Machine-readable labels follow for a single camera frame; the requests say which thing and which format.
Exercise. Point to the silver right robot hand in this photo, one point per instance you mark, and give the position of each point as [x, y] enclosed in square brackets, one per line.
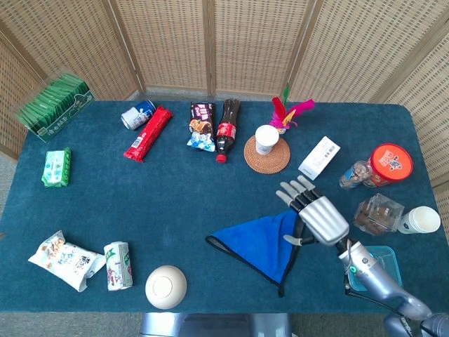
[322, 219]

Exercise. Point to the grey and blue cloth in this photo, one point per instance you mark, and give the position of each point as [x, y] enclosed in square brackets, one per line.
[261, 245]

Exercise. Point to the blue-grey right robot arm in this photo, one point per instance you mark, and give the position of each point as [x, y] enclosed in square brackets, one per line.
[379, 281]

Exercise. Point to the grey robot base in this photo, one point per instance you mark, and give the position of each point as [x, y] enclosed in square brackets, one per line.
[214, 324]

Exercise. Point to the small clear nut jar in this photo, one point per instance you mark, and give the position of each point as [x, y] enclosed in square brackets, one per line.
[352, 175]

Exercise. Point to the clear plastic cookie box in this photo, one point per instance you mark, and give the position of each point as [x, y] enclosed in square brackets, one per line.
[377, 215]

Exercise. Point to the white cardboard carton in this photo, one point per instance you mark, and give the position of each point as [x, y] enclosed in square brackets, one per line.
[319, 158]

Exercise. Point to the blue transparent food container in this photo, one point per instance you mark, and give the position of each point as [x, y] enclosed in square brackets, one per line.
[389, 259]

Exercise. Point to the round woven rattan coaster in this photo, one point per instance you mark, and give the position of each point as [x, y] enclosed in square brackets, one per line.
[271, 159]

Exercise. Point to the jar with orange-red lid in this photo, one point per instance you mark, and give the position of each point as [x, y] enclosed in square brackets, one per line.
[391, 163]

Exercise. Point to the plain white paper cup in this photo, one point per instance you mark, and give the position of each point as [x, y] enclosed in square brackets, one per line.
[266, 138]

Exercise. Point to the white cup with blue label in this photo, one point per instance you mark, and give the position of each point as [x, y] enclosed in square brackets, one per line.
[422, 219]

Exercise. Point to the pink feather shuttlecock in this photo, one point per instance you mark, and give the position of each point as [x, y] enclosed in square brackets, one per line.
[286, 117]

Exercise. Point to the cola bottle with red cap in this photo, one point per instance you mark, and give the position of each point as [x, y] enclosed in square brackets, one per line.
[227, 130]

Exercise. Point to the colourful candy bag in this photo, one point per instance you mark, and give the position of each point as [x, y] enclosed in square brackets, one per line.
[201, 126]

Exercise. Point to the dark blue carpet table cover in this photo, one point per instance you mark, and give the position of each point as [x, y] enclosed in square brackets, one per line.
[158, 210]

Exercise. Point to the cream upturned bowl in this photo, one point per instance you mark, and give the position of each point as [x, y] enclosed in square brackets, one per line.
[165, 286]

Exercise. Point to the woven bamboo folding screen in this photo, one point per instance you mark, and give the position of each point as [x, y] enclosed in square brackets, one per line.
[245, 42]

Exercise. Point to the red biscuit pack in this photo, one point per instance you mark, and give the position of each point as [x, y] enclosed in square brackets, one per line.
[149, 133]

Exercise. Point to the green and white porridge can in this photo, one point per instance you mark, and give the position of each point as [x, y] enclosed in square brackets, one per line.
[118, 267]

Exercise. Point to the blue and white drink can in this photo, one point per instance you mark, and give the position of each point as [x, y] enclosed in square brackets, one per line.
[137, 115]

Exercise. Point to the white snack bag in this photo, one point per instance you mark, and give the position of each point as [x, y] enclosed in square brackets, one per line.
[66, 261]

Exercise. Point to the green tissue pack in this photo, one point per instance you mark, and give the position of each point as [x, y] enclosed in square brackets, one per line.
[56, 168]

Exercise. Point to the green tea bag box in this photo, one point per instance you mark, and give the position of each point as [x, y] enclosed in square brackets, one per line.
[52, 109]

